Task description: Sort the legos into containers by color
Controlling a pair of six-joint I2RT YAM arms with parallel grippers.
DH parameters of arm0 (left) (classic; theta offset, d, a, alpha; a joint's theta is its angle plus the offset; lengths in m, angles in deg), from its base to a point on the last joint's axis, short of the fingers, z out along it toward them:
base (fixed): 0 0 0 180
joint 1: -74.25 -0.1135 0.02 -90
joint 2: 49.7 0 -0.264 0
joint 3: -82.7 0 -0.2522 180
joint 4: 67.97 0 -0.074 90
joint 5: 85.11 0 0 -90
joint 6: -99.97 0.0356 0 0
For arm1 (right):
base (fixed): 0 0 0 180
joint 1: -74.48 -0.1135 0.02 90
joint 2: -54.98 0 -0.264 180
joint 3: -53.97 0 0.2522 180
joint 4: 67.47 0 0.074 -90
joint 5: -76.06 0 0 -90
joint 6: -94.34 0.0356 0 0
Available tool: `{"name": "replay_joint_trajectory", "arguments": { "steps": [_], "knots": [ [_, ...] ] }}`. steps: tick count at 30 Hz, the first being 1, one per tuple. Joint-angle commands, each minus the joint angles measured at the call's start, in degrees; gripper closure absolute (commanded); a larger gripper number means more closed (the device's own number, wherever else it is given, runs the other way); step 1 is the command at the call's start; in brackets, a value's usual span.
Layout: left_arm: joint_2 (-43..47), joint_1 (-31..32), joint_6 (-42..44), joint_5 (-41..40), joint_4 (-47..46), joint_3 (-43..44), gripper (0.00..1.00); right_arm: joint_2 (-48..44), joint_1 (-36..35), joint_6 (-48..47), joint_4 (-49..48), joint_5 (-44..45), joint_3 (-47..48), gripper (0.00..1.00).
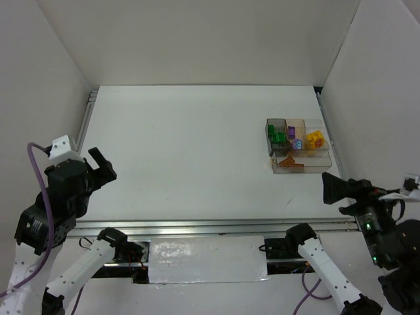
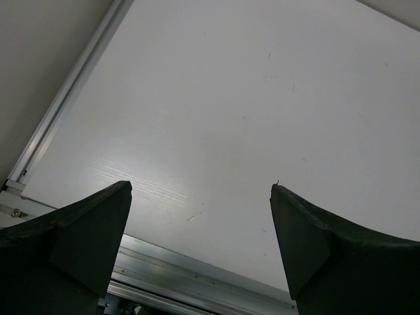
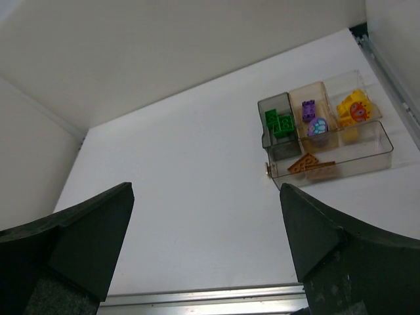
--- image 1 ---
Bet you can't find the brown lego plate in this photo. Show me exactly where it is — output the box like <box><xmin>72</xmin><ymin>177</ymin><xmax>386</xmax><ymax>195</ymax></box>
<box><xmin>279</xmin><ymin>157</ymin><xmax>295</xmax><ymax>167</ymax></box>

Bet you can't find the green lego brick in bin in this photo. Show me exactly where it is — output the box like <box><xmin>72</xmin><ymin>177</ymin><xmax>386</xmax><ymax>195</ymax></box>
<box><xmin>270</xmin><ymin>133</ymin><xmax>280</xmax><ymax>143</ymax></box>

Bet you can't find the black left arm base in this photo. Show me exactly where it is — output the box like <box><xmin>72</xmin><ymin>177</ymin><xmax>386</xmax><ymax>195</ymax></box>
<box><xmin>109</xmin><ymin>241</ymin><xmax>150</xmax><ymax>264</ymax></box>

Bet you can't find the brown lego brick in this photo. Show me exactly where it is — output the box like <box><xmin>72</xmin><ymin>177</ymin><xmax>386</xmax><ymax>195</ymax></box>
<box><xmin>287</xmin><ymin>163</ymin><xmax>305</xmax><ymax>169</ymax></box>

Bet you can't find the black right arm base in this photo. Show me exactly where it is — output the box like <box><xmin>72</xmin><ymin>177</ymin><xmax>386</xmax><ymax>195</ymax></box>
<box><xmin>259</xmin><ymin>238</ymin><xmax>304</xmax><ymax>260</ymax></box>

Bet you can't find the yellow round lego brick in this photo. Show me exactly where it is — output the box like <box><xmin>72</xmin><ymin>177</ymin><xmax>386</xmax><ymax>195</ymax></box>
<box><xmin>314</xmin><ymin>138</ymin><xmax>325</xmax><ymax>149</ymax></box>

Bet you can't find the yellow curved lego brick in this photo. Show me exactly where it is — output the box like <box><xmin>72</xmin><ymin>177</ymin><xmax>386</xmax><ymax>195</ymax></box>
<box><xmin>306</xmin><ymin>135</ymin><xmax>318</xmax><ymax>150</ymax></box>

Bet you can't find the purple round lego brick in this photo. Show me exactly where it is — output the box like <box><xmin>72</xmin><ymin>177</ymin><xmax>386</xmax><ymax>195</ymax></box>
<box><xmin>291</xmin><ymin>138</ymin><xmax>305</xmax><ymax>150</ymax></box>

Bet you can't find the yellow rectangular lego brick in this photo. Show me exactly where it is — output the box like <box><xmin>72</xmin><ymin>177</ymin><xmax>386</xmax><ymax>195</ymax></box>
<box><xmin>307</xmin><ymin>130</ymin><xmax>324</xmax><ymax>141</ymax></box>

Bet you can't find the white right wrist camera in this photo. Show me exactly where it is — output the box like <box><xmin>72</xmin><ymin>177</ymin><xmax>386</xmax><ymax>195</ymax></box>
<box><xmin>379</xmin><ymin>173</ymin><xmax>419</xmax><ymax>202</ymax></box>

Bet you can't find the clear transparent bin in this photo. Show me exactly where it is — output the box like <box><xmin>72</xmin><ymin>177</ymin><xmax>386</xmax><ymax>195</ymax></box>
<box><xmin>270</xmin><ymin>119</ymin><xmax>332</xmax><ymax>174</ymax></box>

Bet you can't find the purple butterfly lego brick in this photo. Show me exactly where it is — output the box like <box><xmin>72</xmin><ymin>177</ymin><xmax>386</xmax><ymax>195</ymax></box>
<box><xmin>287</xmin><ymin>126</ymin><xmax>296</xmax><ymax>139</ymax></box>

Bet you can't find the white foil board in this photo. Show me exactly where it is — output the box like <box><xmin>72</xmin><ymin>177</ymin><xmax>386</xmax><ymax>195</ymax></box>
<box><xmin>148</xmin><ymin>236</ymin><xmax>269</xmax><ymax>284</ymax></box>

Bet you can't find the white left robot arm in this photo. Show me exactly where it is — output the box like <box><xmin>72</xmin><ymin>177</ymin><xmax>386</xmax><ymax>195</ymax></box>
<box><xmin>1</xmin><ymin>140</ymin><xmax>128</xmax><ymax>314</ymax></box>

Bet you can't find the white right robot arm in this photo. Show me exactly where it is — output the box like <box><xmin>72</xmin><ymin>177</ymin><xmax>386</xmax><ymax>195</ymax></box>
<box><xmin>285</xmin><ymin>173</ymin><xmax>419</xmax><ymax>314</ymax></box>

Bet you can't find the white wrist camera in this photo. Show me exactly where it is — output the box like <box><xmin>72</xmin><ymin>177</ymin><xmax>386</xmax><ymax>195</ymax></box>
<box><xmin>49</xmin><ymin>135</ymin><xmax>83</xmax><ymax>166</ymax></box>
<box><xmin>379</xmin><ymin>173</ymin><xmax>419</xmax><ymax>202</ymax></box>

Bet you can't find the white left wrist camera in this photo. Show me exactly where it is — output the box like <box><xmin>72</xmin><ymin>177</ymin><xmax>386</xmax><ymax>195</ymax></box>
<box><xmin>49</xmin><ymin>135</ymin><xmax>83</xmax><ymax>166</ymax></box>

